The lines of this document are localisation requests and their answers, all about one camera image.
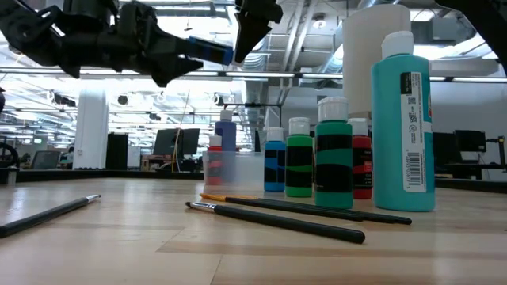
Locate small dark red paint bottle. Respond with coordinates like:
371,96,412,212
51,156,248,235
348,117,373,200

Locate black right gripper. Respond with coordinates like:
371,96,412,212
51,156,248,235
232,0,284,64

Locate large periwinkle paint bottle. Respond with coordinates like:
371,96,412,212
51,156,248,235
214,109,238,185

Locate black cabinet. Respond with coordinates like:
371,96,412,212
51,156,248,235
105,132,130,171

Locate black paintbrush wide orange bristles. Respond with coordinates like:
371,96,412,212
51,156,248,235
221,193,414,226

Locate small sky blue paint bottle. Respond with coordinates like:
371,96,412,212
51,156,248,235
264,127,287,193

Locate black monitor stand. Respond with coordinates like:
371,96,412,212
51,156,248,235
486,136,507,167

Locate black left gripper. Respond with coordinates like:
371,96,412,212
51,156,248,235
51,0,205,88

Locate black office desk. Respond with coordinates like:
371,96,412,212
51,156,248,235
433,162,507,181

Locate black computer monitor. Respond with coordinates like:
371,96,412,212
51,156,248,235
454,130,487,154
433,132,456,165
180,128,201,156
152,128,181,157

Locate white shade wooden base lamp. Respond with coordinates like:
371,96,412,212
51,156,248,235
342,3,413,120

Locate black paintbrush silver ferrule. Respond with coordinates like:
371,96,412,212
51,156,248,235
0,193,102,238
185,200,366,245

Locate small teal green paint bottle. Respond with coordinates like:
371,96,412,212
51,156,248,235
314,96,354,210

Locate large turquoise paint bottle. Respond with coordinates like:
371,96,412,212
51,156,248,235
371,30,436,213

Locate clear plastic bin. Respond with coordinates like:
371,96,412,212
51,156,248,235
202,150,266,186

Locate black paintbrush narrow orange bristles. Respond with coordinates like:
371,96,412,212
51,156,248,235
200,192,364,222

